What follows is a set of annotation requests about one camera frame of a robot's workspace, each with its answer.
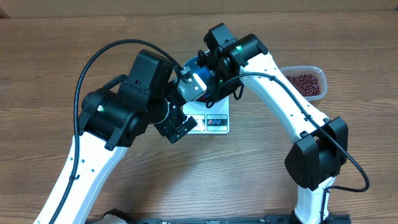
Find blue plastic measuring scoop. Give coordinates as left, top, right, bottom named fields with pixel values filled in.
left=194, top=67, right=215, bottom=90

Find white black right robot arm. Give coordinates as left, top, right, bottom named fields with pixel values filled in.
left=198, top=24, right=348, bottom=223

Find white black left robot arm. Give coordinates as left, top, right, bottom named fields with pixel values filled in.
left=36, top=49, right=207, bottom=223

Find red beans in bowl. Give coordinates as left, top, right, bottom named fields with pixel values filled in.
left=197, top=93, right=208, bottom=103

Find white digital kitchen scale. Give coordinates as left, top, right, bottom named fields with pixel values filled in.
left=183, top=97, right=230, bottom=134

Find teal metal bowl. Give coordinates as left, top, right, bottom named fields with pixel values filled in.
left=183, top=57, right=212, bottom=106

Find clear plastic bean container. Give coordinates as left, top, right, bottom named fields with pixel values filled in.
left=280, top=65, right=328, bottom=101

